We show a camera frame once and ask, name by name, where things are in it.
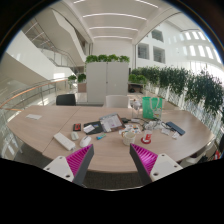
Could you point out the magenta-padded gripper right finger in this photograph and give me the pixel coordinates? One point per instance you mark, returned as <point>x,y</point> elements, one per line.
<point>148,160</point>

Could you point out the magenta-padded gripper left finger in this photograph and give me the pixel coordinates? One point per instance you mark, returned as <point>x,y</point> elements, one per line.
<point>77,160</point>

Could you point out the flat round red coaster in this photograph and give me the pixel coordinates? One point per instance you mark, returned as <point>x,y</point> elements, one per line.
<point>145,141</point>

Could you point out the white computer mouse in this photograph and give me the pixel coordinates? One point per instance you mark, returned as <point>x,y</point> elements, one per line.
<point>85,141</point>

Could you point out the white rectangular keyboard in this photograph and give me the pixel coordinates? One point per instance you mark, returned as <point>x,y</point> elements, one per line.
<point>64,141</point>

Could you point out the small white mouse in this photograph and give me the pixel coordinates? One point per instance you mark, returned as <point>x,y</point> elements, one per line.
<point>74,135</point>

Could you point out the clear drink bottle red label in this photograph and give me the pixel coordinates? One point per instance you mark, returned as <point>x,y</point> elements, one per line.
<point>147,134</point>

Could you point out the white ceramic mug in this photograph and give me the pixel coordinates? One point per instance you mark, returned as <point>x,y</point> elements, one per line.
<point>128,137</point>

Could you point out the small red-black box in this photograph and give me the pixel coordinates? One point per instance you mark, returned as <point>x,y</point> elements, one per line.
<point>77,127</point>

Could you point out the blue marker pen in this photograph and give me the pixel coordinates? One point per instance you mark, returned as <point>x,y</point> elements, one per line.
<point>101,136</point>

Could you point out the black notebook folder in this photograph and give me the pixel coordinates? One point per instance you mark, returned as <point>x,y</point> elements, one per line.
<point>95,127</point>

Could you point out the dark blue phone tablet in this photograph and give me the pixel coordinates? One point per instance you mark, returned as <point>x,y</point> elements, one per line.
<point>175,128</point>

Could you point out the open magazine booklet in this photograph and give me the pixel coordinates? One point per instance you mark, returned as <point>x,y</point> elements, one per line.
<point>111,122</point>

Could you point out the green tote bag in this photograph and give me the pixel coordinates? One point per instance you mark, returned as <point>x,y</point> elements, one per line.
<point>151,107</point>

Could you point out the white paper sheet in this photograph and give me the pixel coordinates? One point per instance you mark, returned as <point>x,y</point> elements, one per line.
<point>33,116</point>

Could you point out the black office chair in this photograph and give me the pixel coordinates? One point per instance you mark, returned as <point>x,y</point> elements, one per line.
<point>65,99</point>

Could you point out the white office chair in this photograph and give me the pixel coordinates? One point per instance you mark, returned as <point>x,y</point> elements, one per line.
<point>117,101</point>

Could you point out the wooden handrail glass railing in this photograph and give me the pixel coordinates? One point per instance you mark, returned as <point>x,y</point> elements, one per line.
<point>30,93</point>

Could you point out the row of green planter shrubs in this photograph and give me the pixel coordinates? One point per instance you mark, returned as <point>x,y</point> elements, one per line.
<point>180,83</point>

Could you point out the white cabinet with plants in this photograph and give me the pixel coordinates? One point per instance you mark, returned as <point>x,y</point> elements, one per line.
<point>107,80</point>

